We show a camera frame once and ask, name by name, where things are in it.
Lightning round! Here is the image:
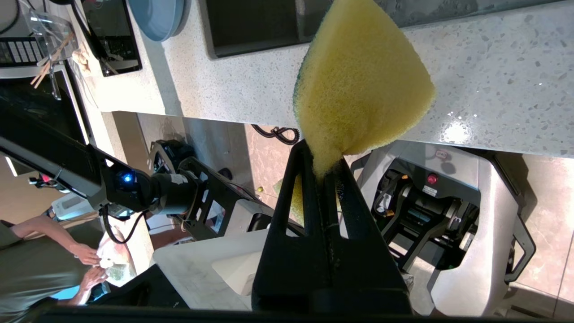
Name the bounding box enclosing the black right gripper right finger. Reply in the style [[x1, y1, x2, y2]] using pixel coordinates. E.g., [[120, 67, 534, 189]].
[[321, 158, 413, 314]]

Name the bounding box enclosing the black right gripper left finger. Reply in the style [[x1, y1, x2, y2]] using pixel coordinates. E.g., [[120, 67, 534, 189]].
[[252, 140, 335, 312]]

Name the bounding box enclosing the white plastic bag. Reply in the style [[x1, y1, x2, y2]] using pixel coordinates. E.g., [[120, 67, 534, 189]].
[[96, 227, 137, 288]]

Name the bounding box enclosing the yellow and green sponge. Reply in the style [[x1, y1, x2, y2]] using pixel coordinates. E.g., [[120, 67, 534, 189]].
[[274, 0, 436, 227]]

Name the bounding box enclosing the person's right forearm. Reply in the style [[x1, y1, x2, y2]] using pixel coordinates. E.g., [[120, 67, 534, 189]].
[[56, 285, 92, 308]]

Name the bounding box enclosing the person's left forearm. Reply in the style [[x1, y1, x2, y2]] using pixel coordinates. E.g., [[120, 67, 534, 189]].
[[11, 215, 90, 258]]

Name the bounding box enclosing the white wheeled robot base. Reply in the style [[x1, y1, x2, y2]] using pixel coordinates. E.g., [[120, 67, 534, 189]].
[[354, 141, 536, 317]]

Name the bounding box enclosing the stainless steel sink basin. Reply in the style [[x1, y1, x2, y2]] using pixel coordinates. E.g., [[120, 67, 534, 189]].
[[200, 0, 557, 59]]

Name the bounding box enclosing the person's right hand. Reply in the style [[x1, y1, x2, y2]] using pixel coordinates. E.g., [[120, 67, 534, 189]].
[[81, 268, 108, 292]]

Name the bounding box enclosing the person's left hand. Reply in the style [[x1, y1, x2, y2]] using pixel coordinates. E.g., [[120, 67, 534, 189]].
[[72, 242, 101, 265]]

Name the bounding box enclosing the white plastic device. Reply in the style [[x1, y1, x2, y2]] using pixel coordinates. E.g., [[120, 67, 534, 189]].
[[52, 193, 97, 220]]

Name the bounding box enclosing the person in olive shirt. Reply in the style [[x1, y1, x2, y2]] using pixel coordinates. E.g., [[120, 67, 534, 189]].
[[0, 222, 86, 323]]

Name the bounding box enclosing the blue-grey plate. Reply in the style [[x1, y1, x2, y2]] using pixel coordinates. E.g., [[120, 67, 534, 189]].
[[128, 0, 191, 43]]

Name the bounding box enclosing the black induction cooktop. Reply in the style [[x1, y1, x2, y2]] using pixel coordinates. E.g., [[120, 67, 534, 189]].
[[83, 0, 143, 78]]

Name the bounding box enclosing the black glass appliance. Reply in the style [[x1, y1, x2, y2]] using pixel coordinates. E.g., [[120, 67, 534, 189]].
[[0, 63, 92, 148]]

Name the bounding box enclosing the wooden chopstick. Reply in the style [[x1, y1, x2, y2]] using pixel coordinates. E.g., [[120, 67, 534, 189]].
[[34, 34, 74, 88], [30, 36, 71, 85]]

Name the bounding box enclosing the clear plastic container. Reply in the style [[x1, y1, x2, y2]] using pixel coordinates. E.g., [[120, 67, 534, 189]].
[[27, 9, 79, 99]]

